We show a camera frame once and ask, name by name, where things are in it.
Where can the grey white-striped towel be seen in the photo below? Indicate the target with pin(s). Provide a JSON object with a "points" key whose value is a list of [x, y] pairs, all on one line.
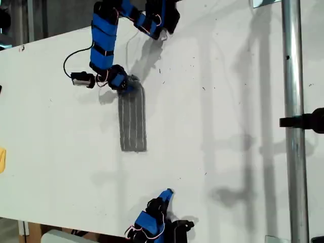
{"points": [[132, 121]]}

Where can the white box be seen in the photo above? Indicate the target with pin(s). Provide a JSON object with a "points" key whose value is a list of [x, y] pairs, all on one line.
{"points": [[65, 238]]}

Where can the yellow object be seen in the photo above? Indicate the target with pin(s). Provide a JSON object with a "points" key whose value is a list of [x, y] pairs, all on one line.
{"points": [[2, 159]]}

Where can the black clamp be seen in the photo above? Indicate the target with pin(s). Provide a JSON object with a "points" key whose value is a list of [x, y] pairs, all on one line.
{"points": [[303, 121]]}

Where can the black corner object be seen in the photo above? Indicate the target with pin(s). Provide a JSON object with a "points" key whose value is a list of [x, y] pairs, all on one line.
{"points": [[317, 240]]}

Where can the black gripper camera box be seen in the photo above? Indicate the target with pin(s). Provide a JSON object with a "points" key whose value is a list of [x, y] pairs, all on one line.
{"points": [[182, 231], [81, 79]]}

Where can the steel post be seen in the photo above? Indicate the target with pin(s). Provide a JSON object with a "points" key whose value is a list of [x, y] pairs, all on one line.
{"points": [[293, 152]]}

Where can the metal bracket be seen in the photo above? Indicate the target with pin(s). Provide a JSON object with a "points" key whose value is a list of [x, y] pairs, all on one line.
{"points": [[260, 3]]}

